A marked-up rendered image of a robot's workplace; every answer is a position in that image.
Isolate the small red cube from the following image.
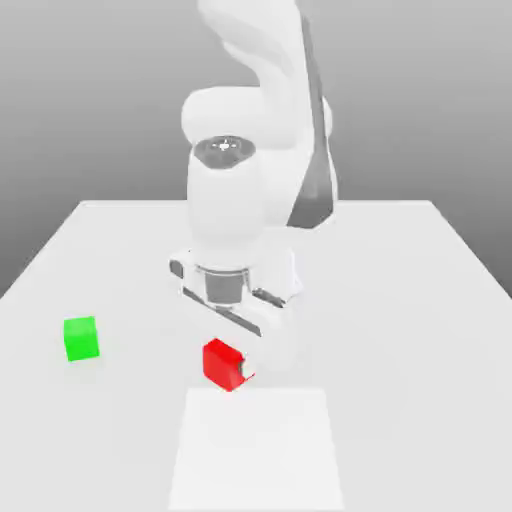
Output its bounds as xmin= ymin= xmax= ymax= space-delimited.
xmin=202 ymin=337 xmax=256 ymax=393

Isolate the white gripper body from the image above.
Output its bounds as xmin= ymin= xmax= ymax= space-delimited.
xmin=180 ymin=285 xmax=300 ymax=377

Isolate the small green cube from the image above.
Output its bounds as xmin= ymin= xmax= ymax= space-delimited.
xmin=62 ymin=315 xmax=101 ymax=363

